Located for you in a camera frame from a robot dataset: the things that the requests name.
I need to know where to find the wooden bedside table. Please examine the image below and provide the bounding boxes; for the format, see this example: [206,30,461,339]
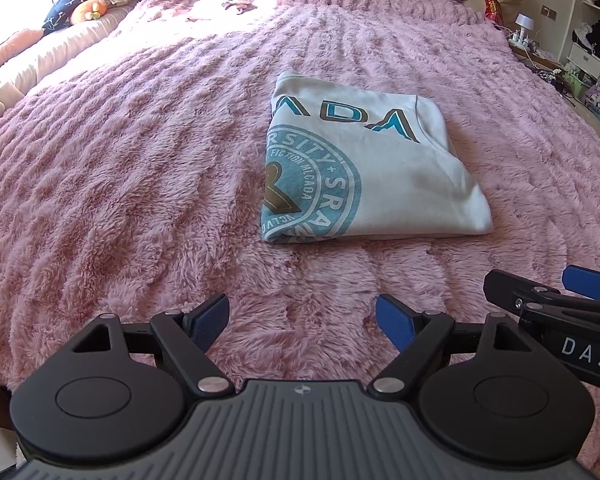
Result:
[507,42,563,68]

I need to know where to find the cream quilt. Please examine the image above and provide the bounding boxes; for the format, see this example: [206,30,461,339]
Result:
[0,2,141,121]

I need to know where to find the wooden bed frame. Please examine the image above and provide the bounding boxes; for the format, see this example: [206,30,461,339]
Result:
[555,85,600,161]

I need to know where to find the orange plush toy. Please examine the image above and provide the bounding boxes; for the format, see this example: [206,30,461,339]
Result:
[70,0,108,25]

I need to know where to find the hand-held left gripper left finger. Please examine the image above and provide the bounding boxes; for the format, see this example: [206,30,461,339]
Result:
[70,292,236,399]

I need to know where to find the green storage bin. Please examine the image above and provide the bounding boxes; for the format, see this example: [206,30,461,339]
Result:
[567,67,598,98]

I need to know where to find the tangle of black cables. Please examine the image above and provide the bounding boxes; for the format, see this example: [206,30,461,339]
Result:
[535,65,576,93]

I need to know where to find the peach bolster pillow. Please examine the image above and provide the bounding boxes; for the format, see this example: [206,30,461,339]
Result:
[0,29,45,81]

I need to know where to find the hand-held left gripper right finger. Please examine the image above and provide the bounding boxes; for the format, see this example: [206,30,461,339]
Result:
[367,294,528,397]

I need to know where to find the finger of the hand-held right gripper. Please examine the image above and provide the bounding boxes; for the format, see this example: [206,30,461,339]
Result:
[562,265,600,304]
[482,269,600,321]

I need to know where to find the white printed sweatshirt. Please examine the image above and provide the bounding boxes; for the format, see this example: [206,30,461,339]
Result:
[257,71,496,246]

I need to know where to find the pink fluffy blanket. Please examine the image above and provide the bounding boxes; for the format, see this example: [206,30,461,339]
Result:
[0,0,600,466]

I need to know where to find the navy floral pillow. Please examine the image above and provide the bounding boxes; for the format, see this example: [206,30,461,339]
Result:
[42,0,98,36]

